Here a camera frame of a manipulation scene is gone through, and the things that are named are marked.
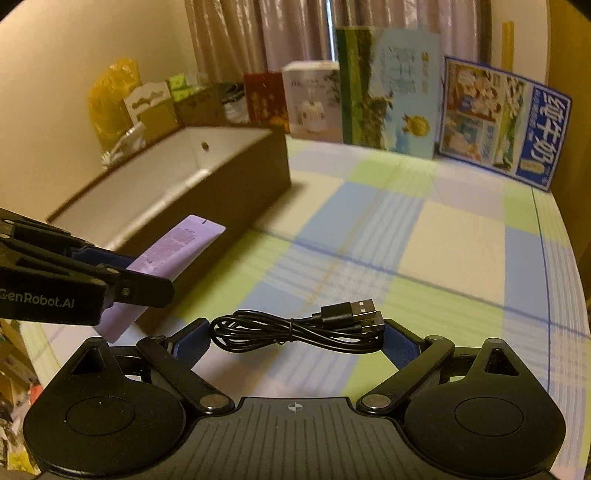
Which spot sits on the blue milk carton box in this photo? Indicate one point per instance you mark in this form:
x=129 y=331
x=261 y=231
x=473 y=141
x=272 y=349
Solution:
x=498 y=120

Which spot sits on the white appliance box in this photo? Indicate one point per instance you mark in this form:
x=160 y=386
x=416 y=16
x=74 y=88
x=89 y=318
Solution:
x=309 y=101

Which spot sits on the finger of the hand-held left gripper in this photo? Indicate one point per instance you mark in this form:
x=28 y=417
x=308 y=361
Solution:
x=143 y=293
x=104 y=259

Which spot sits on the scalloped paper carton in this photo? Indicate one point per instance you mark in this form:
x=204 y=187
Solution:
x=150 y=108

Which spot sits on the beige curtain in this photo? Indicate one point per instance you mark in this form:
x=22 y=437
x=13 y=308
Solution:
x=406 y=14
x=258 y=32

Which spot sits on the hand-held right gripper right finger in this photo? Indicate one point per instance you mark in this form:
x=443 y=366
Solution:
x=404 y=346

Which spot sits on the red gift box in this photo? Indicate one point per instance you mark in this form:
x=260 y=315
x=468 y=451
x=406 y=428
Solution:
x=263 y=101

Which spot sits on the green tissue packs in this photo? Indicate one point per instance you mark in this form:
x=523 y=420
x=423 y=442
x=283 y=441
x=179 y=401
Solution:
x=182 y=85

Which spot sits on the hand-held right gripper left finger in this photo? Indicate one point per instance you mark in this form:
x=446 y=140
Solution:
x=191 y=339

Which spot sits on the clear plastic bag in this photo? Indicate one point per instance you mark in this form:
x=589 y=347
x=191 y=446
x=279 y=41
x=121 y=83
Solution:
x=124 y=143

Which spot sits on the plain cardboard box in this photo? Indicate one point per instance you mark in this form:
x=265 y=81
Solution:
x=198 y=108

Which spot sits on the yellow plastic bag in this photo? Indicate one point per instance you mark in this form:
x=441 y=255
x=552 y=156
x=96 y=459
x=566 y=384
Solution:
x=111 y=101

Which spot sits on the brown cardboard box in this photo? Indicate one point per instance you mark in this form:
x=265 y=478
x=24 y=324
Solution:
x=240 y=194

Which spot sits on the green milk carton box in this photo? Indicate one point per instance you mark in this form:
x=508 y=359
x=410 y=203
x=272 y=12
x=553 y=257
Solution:
x=388 y=92

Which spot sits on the checked tablecloth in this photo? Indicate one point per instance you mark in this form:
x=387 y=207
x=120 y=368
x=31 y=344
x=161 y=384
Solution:
x=461 y=240

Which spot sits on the purple tube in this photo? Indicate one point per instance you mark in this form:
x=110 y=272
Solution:
x=184 y=240

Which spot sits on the white shopping bag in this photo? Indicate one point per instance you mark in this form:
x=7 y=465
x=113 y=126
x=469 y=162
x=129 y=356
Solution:
x=235 y=104

